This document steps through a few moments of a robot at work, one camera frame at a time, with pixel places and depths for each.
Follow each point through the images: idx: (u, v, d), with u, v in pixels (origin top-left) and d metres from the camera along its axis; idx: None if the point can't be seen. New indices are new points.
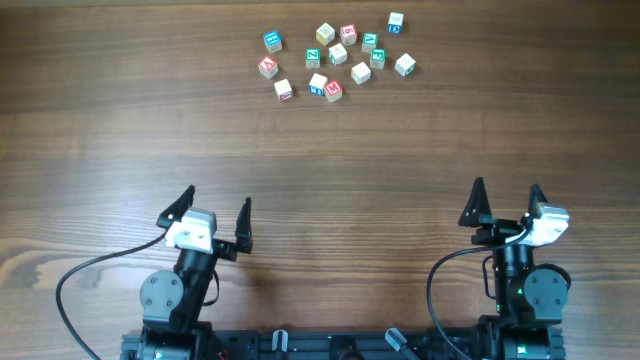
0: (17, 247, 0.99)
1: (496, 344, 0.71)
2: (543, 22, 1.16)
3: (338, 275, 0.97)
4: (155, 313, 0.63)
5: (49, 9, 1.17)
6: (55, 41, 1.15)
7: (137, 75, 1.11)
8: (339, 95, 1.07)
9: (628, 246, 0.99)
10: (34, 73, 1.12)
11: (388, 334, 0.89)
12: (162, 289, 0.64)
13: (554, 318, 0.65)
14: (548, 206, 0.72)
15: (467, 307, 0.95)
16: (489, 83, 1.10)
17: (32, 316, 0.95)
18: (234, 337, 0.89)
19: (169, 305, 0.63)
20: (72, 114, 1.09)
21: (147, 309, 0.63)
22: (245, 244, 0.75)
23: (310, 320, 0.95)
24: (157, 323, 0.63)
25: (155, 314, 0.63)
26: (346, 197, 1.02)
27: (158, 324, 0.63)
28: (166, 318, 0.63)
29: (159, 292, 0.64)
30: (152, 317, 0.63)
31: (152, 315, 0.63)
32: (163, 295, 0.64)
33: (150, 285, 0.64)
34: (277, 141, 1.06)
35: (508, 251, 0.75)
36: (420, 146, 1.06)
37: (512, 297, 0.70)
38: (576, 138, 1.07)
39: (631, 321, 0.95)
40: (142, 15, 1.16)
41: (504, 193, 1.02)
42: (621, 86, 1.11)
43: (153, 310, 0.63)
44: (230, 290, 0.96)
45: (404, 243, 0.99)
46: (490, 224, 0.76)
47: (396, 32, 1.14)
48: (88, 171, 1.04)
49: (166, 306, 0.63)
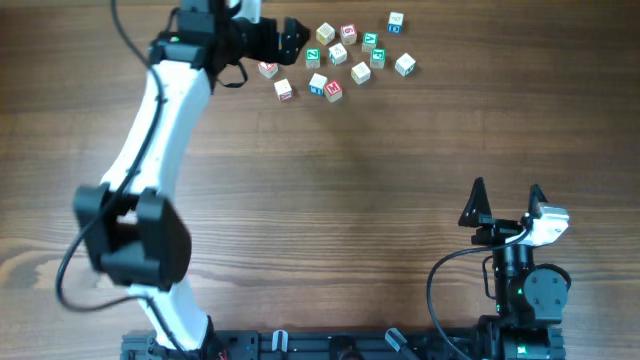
0: (18, 246, 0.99)
1: (496, 344, 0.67)
2: (543, 22, 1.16)
3: (338, 275, 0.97)
4: None
5: (50, 10, 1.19)
6: (58, 42, 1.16)
7: (137, 75, 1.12)
8: (339, 95, 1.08)
9: (629, 246, 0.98)
10: (37, 73, 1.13)
11: (388, 334, 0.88)
12: None
13: (553, 318, 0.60)
14: (548, 205, 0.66)
15: (467, 307, 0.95)
16: (489, 83, 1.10)
17: (32, 317, 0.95)
18: (234, 337, 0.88)
19: None
20: (73, 114, 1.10)
21: None
22: (290, 38, 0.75)
23: (310, 320, 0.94)
24: None
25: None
26: (345, 196, 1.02)
27: None
28: None
29: None
30: None
31: None
32: None
33: None
34: (277, 141, 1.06)
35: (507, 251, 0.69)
36: (420, 145, 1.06)
37: (511, 297, 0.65)
38: (576, 138, 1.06)
39: (632, 321, 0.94)
40: (142, 15, 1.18)
41: (504, 193, 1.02)
42: (621, 86, 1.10)
43: None
44: (230, 289, 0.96)
45: (404, 243, 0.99)
46: (490, 225, 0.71)
47: (396, 32, 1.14)
48: (88, 171, 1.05)
49: None
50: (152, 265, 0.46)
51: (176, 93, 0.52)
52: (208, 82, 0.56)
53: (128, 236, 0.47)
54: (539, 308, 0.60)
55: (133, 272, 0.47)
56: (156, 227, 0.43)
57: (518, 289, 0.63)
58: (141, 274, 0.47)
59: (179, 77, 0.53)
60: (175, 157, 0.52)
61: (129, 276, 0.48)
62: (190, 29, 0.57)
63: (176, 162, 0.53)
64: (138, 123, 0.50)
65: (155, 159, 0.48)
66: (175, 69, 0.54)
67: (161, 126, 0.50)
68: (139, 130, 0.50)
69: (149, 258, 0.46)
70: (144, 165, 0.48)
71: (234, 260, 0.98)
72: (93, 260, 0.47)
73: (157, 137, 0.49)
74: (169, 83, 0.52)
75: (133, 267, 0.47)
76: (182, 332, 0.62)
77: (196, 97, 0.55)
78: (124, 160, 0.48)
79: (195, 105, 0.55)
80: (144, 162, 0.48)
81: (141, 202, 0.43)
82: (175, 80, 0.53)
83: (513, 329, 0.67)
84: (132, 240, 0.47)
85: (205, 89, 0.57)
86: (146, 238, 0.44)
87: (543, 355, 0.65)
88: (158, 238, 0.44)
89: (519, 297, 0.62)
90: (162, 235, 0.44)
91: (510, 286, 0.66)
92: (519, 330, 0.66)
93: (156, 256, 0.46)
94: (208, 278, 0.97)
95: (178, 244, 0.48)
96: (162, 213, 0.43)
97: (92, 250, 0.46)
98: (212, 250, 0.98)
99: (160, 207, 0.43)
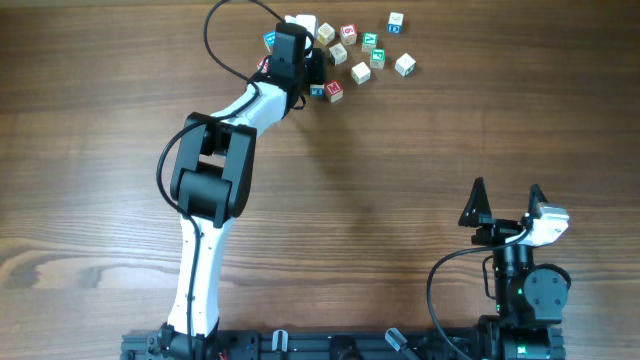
0: (19, 247, 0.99)
1: (497, 344, 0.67)
2: (543, 22, 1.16)
3: (338, 275, 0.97)
4: (283, 35, 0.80)
5: (50, 9, 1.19)
6: (58, 42, 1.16)
7: (137, 75, 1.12)
8: (339, 95, 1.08)
9: (628, 246, 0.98)
10: (37, 74, 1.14)
11: (388, 334, 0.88)
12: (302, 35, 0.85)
13: (553, 318, 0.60)
14: (548, 205, 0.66)
15: (467, 307, 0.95)
16: (489, 83, 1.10)
17: (32, 317, 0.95)
18: (234, 337, 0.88)
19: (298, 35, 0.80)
20: (73, 114, 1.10)
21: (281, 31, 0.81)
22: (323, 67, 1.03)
23: (310, 320, 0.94)
24: (282, 39, 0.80)
25: (286, 33, 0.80)
26: (346, 196, 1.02)
27: (282, 41, 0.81)
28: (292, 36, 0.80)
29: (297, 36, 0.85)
30: (280, 35, 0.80)
31: (281, 35, 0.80)
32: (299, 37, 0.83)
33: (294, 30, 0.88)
34: (277, 141, 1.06)
35: (509, 252, 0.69)
36: (420, 145, 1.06)
37: (512, 297, 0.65)
38: (576, 138, 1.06)
39: (632, 321, 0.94)
40: (142, 15, 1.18)
41: (504, 193, 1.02)
42: (620, 86, 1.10)
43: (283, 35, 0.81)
44: (230, 289, 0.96)
45: (404, 243, 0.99)
46: (490, 225, 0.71)
47: (396, 32, 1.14)
48: (88, 171, 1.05)
49: (297, 37, 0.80)
50: (224, 184, 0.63)
51: (265, 93, 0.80)
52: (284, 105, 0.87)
53: (213, 167, 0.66)
54: (539, 307, 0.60)
55: (206, 186, 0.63)
56: (243, 150, 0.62)
57: (518, 288, 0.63)
58: (212, 191, 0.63)
59: (269, 88, 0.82)
60: None
61: (199, 194, 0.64)
62: (276, 69, 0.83)
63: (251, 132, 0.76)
64: (238, 101, 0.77)
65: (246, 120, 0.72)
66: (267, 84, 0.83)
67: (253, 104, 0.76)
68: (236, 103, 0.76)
69: (225, 180, 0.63)
70: (240, 116, 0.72)
71: (234, 260, 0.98)
72: (180, 173, 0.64)
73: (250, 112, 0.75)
74: (263, 89, 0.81)
75: (208, 183, 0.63)
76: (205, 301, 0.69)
77: (274, 105, 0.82)
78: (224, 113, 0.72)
79: (272, 114, 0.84)
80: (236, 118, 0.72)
81: (237, 131, 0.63)
82: (268, 90, 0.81)
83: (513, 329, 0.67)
84: (214, 169, 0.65)
85: (280, 109, 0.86)
86: (233, 156, 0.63)
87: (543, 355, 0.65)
88: (240, 159, 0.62)
89: (519, 296, 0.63)
90: (244, 160, 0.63)
91: (510, 284, 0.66)
92: (520, 330, 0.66)
93: (230, 180, 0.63)
94: None
95: (244, 187, 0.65)
96: (250, 141, 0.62)
97: (183, 164, 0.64)
98: None
99: (252, 135, 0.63)
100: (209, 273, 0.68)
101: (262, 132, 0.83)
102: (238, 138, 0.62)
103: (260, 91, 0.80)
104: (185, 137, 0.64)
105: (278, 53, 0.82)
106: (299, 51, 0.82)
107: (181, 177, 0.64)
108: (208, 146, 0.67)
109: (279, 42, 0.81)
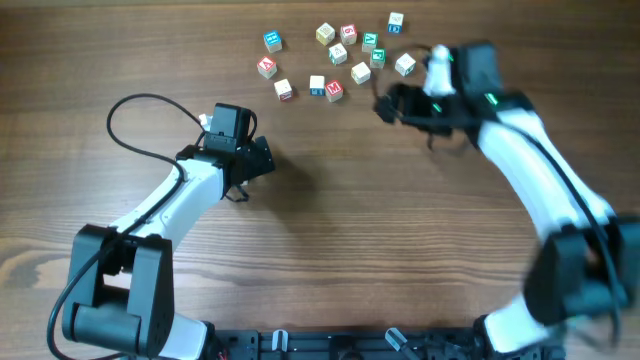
0: (19, 246, 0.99)
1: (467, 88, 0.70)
2: (543, 22, 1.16)
3: (338, 275, 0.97)
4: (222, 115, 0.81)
5: (50, 9, 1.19)
6: (58, 42, 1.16)
7: (137, 75, 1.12)
8: (339, 95, 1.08)
9: None
10: (37, 73, 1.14)
11: (388, 334, 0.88)
12: (231, 118, 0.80)
13: (484, 47, 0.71)
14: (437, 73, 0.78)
15: (467, 307, 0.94)
16: None
17: (31, 317, 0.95)
18: (234, 337, 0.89)
19: (236, 119, 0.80)
20: (73, 114, 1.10)
21: (217, 111, 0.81)
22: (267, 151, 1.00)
23: (310, 321, 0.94)
24: (220, 116, 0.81)
25: (228, 107, 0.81)
26: (345, 196, 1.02)
27: (219, 117, 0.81)
28: (233, 116, 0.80)
29: (226, 114, 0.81)
30: (219, 111, 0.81)
31: (220, 114, 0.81)
32: (230, 117, 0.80)
33: (220, 124, 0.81)
34: (278, 141, 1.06)
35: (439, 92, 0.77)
36: (420, 146, 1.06)
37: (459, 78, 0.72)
38: (575, 139, 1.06)
39: (632, 321, 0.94)
40: (142, 15, 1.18)
41: (504, 192, 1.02)
42: (620, 86, 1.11)
43: (219, 117, 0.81)
44: (230, 289, 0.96)
45: (404, 242, 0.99)
46: (405, 92, 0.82)
47: (396, 32, 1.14)
48: (88, 170, 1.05)
49: (233, 117, 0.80)
50: (132, 318, 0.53)
51: (194, 180, 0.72)
52: (211, 172, 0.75)
53: (112, 294, 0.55)
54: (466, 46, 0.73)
55: (108, 330, 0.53)
56: (154, 274, 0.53)
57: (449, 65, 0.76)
58: (114, 331, 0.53)
59: (199, 169, 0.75)
60: (182, 225, 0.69)
61: (100, 336, 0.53)
62: (214, 145, 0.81)
63: (176, 243, 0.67)
64: (159, 189, 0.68)
65: (167, 214, 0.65)
66: (196, 164, 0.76)
67: (172, 202, 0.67)
68: (154, 199, 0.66)
69: (131, 311, 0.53)
70: (153, 220, 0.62)
71: (234, 260, 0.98)
72: (74, 306, 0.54)
73: (172, 202, 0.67)
74: (191, 171, 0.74)
75: (112, 318, 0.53)
76: (184, 353, 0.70)
77: (200, 188, 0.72)
78: (152, 197, 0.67)
79: (200, 206, 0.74)
80: (155, 217, 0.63)
81: (145, 248, 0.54)
82: (198, 172, 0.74)
83: (469, 99, 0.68)
84: (116, 296, 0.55)
85: (218, 190, 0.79)
86: (139, 283, 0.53)
87: (513, 103, 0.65)
88: (150, 284, 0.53)
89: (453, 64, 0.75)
90: (155, 284, 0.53)
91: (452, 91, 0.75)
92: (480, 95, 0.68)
93: (136, 310, 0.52)
94: (208, 278, 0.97)
95: (161, 314, 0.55)
96: (161, 259, 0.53)
97: (77, 297, 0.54)
98: (212, 250, 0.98)
99: (164, 249, 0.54)
100: (178, 345, 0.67)
101: (192, 224, 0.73)
102: (89, 248, 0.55)
103: (185, 176, 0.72)
104: (76, 261, 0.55)
105: (218, 126, 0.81)
106: (238, 126, 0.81)
107: (77, 311, 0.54)
108: (110, 265, 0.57)
109: (219, 116, 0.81)
